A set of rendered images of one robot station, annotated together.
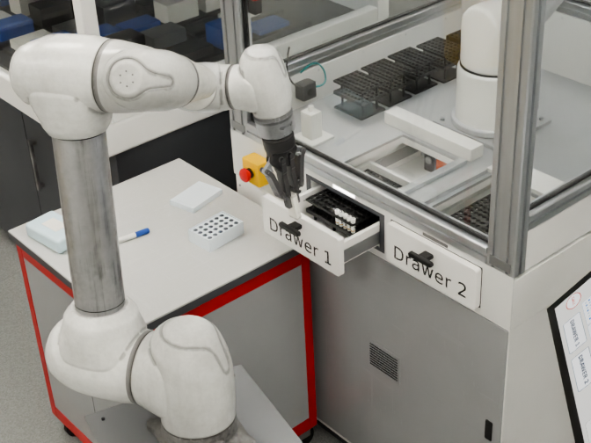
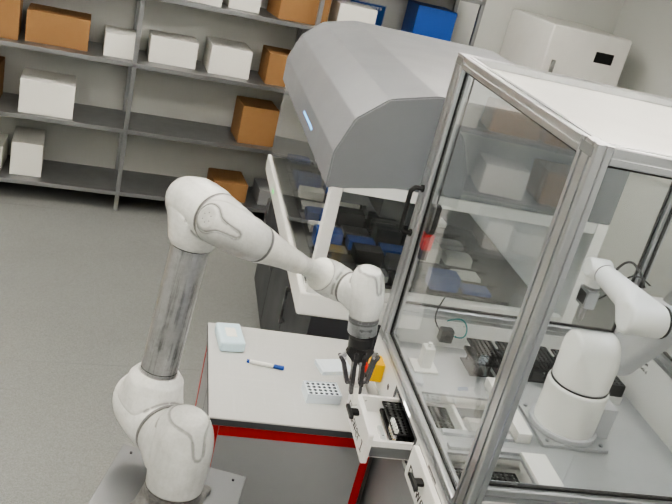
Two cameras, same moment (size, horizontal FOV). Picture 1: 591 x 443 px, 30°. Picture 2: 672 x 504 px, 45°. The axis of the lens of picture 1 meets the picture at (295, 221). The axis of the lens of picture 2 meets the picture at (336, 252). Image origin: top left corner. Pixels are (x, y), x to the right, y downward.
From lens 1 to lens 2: 0.79 m
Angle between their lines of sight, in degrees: 24
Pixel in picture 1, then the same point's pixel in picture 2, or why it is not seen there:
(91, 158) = (184, 266)
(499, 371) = not seen: outside the picture
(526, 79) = (513, 373)
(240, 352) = (288, 484)
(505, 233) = (464, 491)
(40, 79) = (174, 198)
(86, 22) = (326, 218)
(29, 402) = not seen: hidden behind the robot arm
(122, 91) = (200, 224)
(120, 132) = (320, 302)
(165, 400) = (149, 455)
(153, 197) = (309, 352)
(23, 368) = not seen: hidden behind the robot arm
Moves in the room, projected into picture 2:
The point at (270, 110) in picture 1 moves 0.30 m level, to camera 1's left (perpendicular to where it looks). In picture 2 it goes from (357, 313) to (273, 273)
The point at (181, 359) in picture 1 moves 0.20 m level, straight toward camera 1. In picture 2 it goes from (168, 431) to (119, 473)
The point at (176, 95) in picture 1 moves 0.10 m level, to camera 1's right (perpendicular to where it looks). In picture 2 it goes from (240, 247) to (274, 263)
